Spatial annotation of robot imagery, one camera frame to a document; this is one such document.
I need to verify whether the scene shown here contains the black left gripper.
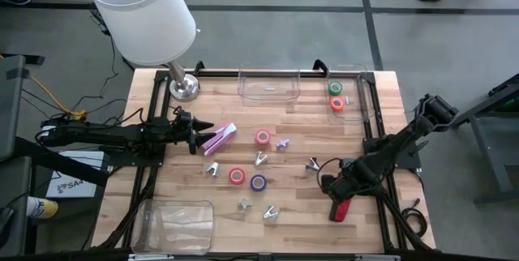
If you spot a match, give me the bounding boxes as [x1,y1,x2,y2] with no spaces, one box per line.
[174,110,218,156]

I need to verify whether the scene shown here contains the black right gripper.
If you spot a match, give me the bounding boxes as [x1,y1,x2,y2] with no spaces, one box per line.
[322,158,377,203]

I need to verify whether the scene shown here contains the pink stapler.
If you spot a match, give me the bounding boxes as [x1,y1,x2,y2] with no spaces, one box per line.
[200,122,238,157]

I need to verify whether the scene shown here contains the red stapler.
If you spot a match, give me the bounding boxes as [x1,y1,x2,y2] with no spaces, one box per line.
[328,198,352,223]

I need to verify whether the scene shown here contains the red tape roll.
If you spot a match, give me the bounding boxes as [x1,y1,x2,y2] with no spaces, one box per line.
[228,167,247,186]

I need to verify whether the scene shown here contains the pink tape roll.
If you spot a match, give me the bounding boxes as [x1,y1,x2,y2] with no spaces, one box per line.
[255,128,272,145]

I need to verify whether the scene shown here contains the purple tape roll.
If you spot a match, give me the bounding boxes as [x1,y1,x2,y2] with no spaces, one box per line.
[249,173,268,192]

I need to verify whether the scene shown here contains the orange tape roll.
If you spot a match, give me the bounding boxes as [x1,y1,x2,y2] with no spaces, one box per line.
[329,96,345,113]

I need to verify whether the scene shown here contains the clear plastic bin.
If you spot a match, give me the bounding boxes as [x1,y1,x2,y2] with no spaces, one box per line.
[130,199,215,255]
[325,63,376,127]
[237,62,302,104]

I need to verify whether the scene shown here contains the silver table lamp white shade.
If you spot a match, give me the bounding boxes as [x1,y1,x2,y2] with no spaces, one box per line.
[87,0,200,103]

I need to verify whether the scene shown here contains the white printed sign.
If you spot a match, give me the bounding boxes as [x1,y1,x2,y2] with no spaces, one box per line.
[45,150,105,199]

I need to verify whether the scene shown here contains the black power adapter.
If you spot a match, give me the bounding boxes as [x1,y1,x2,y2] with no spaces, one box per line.
[91,9,113,37]

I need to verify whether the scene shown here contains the black diagonal beam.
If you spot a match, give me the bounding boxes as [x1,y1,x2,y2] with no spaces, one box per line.
[14,135,110,187]

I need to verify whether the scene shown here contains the dark grey metal cart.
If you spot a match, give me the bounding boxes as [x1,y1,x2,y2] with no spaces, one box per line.
[448,72,519,205]

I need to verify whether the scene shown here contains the yellow and white can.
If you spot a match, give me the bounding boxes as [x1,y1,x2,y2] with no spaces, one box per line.
[26,195,59,220]

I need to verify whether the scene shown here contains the dark grey case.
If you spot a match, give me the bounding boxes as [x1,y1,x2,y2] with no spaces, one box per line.
[0,54,28,161]
[0,155,33,258]

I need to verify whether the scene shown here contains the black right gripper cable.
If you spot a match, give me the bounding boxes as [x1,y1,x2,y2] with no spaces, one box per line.
[315,157,345,195]

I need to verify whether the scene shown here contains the coiled black cable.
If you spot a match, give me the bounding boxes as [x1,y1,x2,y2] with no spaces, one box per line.
[400,198,429,238]

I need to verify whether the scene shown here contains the black aluminium frame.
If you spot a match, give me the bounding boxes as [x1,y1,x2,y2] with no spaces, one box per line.
[92,69,437,261]

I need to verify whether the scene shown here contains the yellow extension cable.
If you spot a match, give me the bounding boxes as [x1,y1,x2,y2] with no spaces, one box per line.
[0,53,88,124]

